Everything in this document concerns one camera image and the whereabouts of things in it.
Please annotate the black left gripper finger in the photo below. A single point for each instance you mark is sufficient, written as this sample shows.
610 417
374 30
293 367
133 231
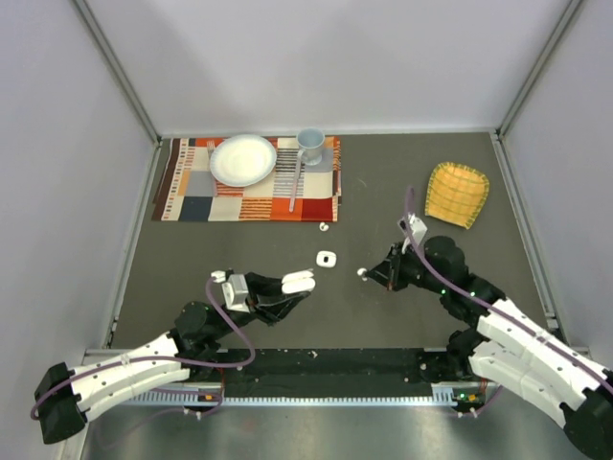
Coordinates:
271 309
263 285

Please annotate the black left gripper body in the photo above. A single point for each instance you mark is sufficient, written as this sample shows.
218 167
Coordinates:
252 308

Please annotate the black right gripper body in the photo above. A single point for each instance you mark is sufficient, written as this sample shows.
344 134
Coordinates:
408 267

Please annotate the white earbud charging case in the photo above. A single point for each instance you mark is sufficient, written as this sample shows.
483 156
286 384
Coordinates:
326 259

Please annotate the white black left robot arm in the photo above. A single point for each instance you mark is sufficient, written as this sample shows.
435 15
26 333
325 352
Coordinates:
67 399

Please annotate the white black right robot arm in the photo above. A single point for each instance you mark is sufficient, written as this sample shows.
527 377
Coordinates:
504 345

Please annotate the yellow woven leaf dish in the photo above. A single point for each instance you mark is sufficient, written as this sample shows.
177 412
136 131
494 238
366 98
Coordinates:
456 194

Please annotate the colourful patchwork placemat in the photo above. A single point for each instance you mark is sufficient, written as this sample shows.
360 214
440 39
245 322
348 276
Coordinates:
189 192

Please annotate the white round plate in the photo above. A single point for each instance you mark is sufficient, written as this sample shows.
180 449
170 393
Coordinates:
243 160

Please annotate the pink plastic spoon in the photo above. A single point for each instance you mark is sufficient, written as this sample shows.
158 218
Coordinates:
296 179

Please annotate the silver fork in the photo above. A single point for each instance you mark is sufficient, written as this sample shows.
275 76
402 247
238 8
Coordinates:
211 146

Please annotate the light blue cup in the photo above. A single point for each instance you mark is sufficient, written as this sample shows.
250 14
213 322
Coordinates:
311 142

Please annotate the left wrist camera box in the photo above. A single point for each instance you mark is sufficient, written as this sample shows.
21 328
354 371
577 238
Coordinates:
234 288

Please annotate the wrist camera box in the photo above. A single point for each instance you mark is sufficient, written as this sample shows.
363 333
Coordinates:
234 288
414 230

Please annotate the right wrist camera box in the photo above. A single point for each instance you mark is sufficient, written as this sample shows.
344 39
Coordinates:
414 230

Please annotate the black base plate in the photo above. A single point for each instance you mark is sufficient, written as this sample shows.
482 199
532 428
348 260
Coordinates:
346 373

